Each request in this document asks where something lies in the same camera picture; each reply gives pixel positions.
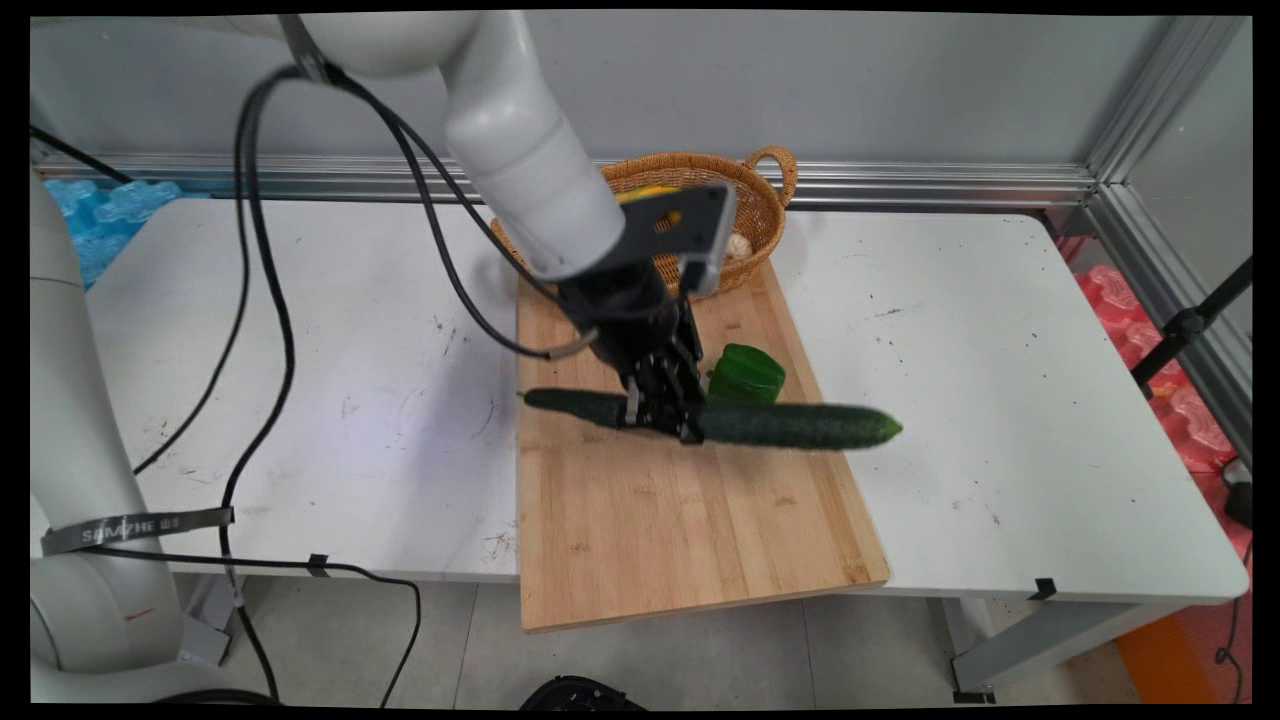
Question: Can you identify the blue foam mat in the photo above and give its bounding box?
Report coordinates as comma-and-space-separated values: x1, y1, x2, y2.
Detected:
44, 177, 187, 292

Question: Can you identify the grey table leg with foot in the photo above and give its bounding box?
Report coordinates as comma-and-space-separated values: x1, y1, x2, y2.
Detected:
940, 597, 1193, 705

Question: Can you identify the slanted aluminium frame rail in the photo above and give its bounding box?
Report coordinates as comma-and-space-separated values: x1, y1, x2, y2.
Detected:
1084, 184, 1253, 469

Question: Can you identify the black cable to gripper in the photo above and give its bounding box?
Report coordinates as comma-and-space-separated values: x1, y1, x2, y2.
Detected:
325, 65, 603, 362

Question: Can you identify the wooden cutting board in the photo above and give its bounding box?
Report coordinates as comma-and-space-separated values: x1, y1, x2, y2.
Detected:
517, 262, 891, 633

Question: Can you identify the black cable by wall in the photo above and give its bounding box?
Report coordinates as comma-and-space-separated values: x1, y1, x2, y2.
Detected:
30, 123, 134, 185

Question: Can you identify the thin black cable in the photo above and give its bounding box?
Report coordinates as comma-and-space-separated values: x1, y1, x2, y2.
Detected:
132, 180, 251, 477

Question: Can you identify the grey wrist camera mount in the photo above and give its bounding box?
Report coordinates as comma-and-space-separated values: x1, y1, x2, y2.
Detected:
600, 182, 738, 298

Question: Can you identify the grey printed velcro strap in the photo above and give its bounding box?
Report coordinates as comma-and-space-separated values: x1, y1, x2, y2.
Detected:
40, 506, 237, 558

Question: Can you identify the small black device with cord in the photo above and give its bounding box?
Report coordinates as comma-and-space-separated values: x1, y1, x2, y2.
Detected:
1214, 458, 1253, 703

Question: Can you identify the green bell pepper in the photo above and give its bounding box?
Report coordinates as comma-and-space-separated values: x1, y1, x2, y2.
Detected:
706, 343, 788, 407

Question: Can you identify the long dark green cucumber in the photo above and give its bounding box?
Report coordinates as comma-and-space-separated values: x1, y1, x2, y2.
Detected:
521, 387, 904, 452

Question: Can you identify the orange box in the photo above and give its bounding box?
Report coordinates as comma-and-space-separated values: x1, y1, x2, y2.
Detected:
1114, 608, 1229, 706

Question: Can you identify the black stand pole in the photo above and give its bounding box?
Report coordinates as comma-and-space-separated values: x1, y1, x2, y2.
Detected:
1130, 258, 1253, 401

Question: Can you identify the horizontal aluminium frame rail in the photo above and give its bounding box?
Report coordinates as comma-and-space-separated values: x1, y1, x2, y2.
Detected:
30, 152, 1098, 212

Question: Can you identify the black round object on floor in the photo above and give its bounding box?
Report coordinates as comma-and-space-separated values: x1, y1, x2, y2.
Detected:
520, 675, 647, 712

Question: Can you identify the woven wicker basket with handles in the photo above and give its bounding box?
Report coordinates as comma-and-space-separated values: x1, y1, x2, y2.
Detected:
489, 147, 799, 301

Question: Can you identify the thick black cable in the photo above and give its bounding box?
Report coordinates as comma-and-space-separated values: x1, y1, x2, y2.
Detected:
216, 62, 346, 703

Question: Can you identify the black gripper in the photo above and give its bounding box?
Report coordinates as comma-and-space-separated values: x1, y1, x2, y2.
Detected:
557, 262, 708, 447

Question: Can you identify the upright aluminium frame post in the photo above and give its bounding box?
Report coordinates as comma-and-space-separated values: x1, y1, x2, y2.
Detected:
1086, 15, 1251, 187

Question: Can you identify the black cable over floor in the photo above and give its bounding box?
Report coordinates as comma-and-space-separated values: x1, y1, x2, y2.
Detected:
95, 545, 423, 708

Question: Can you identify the pink foam mat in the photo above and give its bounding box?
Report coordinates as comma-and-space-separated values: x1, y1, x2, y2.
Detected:
1058, 235, 1253, 566

